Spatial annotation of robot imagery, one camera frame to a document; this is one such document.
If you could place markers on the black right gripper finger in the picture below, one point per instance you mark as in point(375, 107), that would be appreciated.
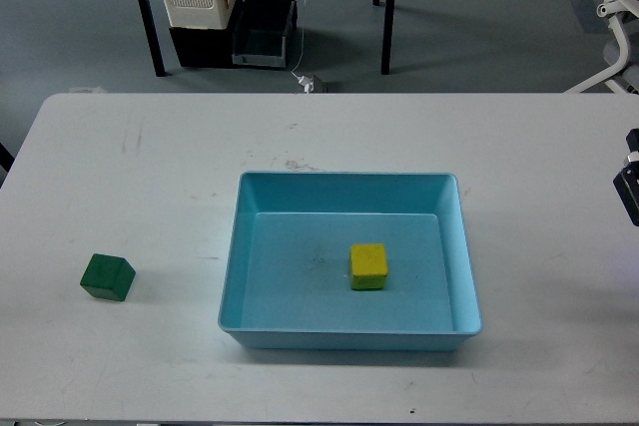
point(626, 186)
point(632, 140)

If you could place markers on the yellow wooden cube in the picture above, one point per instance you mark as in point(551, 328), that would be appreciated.
point(368, 267)

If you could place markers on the green wooden cube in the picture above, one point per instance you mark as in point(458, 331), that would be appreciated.
point(108, 277)

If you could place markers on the black storage box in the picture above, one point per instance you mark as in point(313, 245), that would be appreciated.
point(207, 48)

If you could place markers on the white office chair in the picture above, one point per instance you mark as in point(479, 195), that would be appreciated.
point(621, 53)

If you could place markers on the black right table leg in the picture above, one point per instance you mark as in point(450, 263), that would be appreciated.
point(387, 31)

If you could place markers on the light blue plastic tray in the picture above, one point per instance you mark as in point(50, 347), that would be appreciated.
point(287, 283)

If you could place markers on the white power adapter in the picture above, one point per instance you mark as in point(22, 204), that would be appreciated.
point(311, 84)

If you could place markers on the dark grey open bin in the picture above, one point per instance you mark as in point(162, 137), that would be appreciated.
point(264, 32)

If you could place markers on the black left table leg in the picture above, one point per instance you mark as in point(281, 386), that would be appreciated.
point(152, 38)

